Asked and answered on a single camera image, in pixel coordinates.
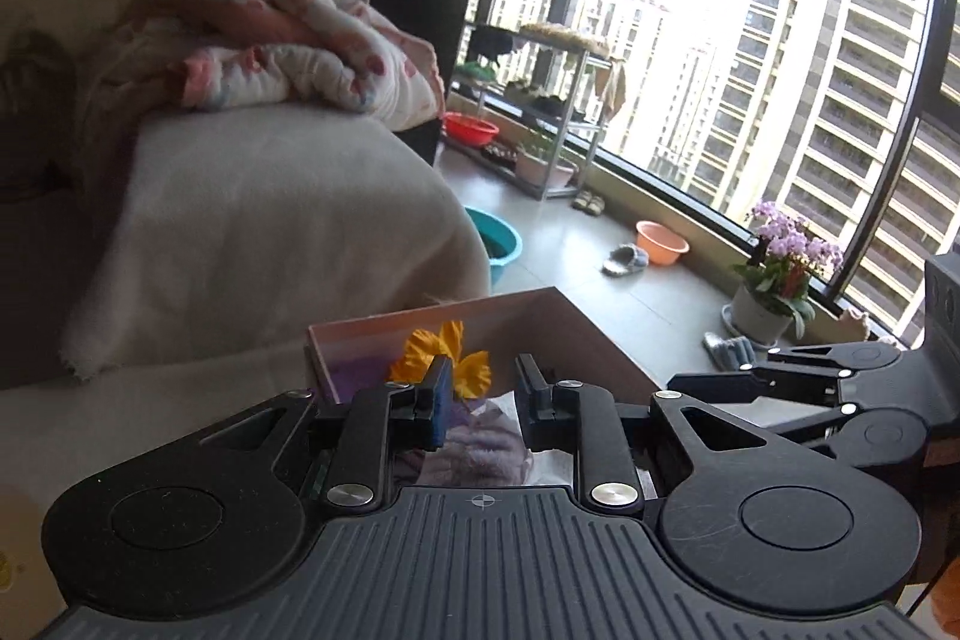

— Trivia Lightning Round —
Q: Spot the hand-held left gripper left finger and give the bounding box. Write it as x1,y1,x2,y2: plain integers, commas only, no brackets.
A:
196,355,456,510

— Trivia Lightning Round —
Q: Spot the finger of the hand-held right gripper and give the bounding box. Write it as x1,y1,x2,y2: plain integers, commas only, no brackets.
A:
666,344,852,402
750,401,867,444

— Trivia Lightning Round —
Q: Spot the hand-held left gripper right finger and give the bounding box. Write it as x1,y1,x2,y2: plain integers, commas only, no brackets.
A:
514,353,760,515

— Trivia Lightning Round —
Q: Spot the purple fuzzy plush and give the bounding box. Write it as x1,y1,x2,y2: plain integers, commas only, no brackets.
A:
394,419,535,486

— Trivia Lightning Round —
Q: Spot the yellow plush flower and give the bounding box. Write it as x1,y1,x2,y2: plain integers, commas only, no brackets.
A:
385,320,494,402

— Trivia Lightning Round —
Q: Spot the cardboard box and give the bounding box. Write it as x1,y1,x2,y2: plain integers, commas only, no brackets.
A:
304,285,667,450

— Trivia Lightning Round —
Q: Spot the white soft cloth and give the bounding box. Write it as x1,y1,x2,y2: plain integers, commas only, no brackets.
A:
472,387,580,485

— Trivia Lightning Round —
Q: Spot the grey slipper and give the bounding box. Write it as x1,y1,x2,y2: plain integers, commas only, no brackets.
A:
601,243,650,277
702,330,758,372

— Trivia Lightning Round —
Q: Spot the small beige figure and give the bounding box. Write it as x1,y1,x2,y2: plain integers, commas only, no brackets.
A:
838,305,872,342

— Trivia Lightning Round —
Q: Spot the purple orchid in white pot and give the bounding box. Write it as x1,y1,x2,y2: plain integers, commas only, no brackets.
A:
720,200,846,345

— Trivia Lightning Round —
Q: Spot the orange plastic basin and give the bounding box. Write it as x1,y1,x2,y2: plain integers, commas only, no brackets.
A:
634,219,691,268

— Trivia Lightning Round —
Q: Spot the blue plastic basin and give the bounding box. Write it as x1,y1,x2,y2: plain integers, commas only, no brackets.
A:
463,204,524,290

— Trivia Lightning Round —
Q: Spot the beige blanket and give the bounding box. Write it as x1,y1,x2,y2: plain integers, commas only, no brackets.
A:
58,98,494,380

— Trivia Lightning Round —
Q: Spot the green plant in pink pot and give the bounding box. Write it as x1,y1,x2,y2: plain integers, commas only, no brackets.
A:
513,128,577,189

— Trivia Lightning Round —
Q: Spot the red plastic basin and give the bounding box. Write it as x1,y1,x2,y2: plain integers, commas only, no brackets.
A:
441,111,501,148

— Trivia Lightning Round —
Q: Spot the beige towel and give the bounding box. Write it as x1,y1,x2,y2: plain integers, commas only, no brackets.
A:
595,57,629,121

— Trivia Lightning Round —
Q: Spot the metal shelf rack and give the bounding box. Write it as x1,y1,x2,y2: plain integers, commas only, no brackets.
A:
452,20,625,200

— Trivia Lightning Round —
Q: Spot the pink floral quilt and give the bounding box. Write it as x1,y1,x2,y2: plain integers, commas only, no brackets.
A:
127,0,445,133

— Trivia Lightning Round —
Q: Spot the cream pillow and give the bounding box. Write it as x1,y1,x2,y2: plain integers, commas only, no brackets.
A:
0,0,140,56

